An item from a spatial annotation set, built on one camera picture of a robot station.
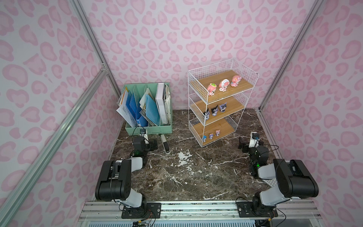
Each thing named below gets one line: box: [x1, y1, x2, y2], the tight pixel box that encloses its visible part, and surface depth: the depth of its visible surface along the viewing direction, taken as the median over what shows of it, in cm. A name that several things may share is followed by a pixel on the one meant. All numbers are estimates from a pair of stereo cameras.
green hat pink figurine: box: [207, 82, 217, 97], surface depth 68 cm
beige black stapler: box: [160, 134, 172, 155], surface depth 97 cm
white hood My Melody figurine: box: [218, 78, 231, 93], surface depth 70 cm
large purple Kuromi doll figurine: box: [219, 101, 228, 113], surface depth 83 cm
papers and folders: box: [116, 82, 172, 128], surface depth 97 cm
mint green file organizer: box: [121, 82, 173, 135], surface depth 99 cm
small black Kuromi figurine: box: [203, 107, 210, 121], surface depth 80 cm
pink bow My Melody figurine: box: [230, 74, 242, 88], surface depth 73 cm
